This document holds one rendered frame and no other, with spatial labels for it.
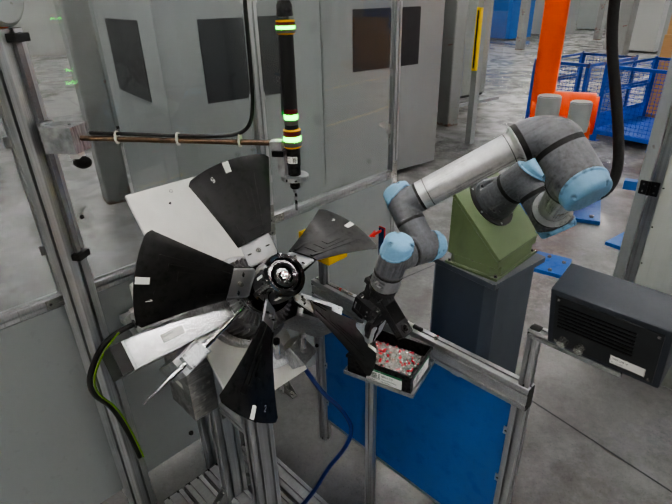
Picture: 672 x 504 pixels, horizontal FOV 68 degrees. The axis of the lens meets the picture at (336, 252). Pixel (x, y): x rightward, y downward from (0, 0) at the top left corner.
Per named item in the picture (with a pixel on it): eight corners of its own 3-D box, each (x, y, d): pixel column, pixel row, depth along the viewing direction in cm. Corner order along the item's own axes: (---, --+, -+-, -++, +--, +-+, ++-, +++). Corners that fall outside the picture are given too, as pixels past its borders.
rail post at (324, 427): (319, 436, 236) (311, 296, 201) (325, 432, 239) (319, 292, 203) (325, 441, 234) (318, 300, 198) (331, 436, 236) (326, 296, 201)
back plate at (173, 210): (192, 443, 130) (193, 443, 129) (75, 211, 134) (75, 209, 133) (336, 349, 163) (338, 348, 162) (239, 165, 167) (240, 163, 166)
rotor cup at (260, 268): (230, 295, 132) (249, 280, 121) (254, 253, 140) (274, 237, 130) (274, 324, 136) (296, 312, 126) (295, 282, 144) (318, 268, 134)
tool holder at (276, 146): (269, 182, 125) (266, 143, 120) (277, 173, 131) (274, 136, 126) (305, 184, 123) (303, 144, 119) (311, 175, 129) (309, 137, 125)
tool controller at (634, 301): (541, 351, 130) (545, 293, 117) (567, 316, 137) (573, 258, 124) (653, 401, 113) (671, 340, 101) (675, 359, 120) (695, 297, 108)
